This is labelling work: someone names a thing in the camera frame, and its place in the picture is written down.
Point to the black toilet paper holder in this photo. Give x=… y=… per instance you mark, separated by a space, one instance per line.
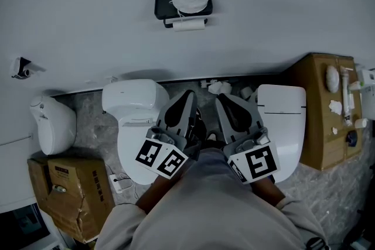
x=162 y=7

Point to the white round-tank toilet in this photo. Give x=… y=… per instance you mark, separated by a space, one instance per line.
x=129 y=96

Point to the person's left black shoe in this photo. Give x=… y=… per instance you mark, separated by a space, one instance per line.
x=201 y=128

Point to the small white cylinder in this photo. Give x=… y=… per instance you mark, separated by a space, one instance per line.
x=361 y=123

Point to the white oval pouch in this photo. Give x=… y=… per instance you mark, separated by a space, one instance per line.
x=332 y=79

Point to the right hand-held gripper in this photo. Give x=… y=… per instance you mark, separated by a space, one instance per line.
x=257 y=164

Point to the small silver metal fitting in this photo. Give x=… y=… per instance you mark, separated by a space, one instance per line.
x=59 y=188

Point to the white tube with green cap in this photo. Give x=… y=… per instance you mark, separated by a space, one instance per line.
x=355 y=85

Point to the white plastic pipe fitting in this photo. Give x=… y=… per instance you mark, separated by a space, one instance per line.
x=205 y=83

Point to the white plastic drain pipe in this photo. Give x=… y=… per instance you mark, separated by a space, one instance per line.
x=345 y=96

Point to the torn brown cardboard box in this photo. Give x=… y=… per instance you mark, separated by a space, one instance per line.
x=82 y=199

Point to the white rectangular-lid toilet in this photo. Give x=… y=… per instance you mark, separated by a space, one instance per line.
x=284 y=114

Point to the white ceramic urinal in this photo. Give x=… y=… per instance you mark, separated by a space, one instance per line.
x=55 y=126

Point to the small white tissue scrap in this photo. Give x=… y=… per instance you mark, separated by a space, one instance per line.
x=335 y=130

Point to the person's grey sweatshirt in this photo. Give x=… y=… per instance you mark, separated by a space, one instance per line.
x=211 y=213

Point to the white framed dark panel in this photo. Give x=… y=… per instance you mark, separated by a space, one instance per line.
x=23 y=225

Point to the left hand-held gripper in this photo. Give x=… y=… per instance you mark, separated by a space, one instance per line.
x=162 y=159

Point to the person's right forearm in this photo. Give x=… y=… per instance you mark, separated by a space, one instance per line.
x=268 y=191

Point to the person's right black shoe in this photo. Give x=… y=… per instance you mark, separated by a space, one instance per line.
x=215 y=142

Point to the large brown cardboard box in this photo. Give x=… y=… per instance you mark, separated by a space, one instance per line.
x=316 y=131

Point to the person's left forearm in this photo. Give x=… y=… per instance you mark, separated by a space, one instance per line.
x=152 y=196

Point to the crumpled white tissue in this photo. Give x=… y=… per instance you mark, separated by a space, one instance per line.
x=335 y=107

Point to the small black device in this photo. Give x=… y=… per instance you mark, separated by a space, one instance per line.
x=351 y=138

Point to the person's black shoe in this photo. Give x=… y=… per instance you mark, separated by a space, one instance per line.
x=201 y=128
x=215 y=142

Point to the white power strip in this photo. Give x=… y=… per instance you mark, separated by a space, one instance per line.
x=115 y=183

